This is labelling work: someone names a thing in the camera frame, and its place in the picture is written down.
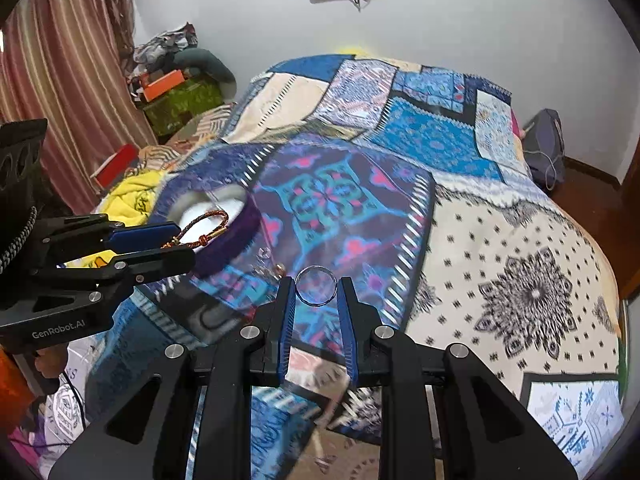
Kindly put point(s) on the round purple jewelry box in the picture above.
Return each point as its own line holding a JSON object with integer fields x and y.
{"x": 246, "y": 230}

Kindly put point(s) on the blue patchwork blanket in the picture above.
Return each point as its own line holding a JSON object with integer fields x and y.
{"x": 450, "y": 160}

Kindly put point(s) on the clear plastic bag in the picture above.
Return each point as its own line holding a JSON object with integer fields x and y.
{"x": 65, "y": 407}

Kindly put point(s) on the yellow cloth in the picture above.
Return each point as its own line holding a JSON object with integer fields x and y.
{"x": 132, "y": 195}

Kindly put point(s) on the orange box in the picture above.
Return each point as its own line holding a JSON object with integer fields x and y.
{"x": 162, "y": 85}

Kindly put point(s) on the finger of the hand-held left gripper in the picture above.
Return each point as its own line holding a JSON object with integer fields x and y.
{"x": 142, "y": 236}
{"x": 160, "y": 262}

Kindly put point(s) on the beige leaf-patterned pillow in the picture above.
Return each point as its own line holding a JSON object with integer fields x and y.
{"x": 200, "y": 127}

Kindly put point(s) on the green patterned box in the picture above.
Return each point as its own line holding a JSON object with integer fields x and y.
{"x": 180, "y": 106}

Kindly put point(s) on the pile of clothes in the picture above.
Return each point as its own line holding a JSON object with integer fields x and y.
{"x": 160, "y": 45}

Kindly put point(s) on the small clear beaded jewelry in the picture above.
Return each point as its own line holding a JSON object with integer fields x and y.
{"x": 274, "y": 266}

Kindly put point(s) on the striped pink curtain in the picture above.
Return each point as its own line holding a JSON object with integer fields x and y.
{"x": 75, "y": 60}

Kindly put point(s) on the grey bag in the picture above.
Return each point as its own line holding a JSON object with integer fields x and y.
{"x": 545, "y": 137}

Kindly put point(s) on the red box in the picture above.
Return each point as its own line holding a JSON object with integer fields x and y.
{"x": 117, "y": 165}

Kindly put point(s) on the person's left hand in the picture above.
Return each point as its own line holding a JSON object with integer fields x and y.
{"x": 50, "y": 365}

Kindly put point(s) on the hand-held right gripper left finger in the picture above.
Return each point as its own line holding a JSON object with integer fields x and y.
{"x": 285, "y": 322}

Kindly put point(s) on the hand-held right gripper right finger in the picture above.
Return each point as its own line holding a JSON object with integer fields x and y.
{"x": 347, "y": 330}

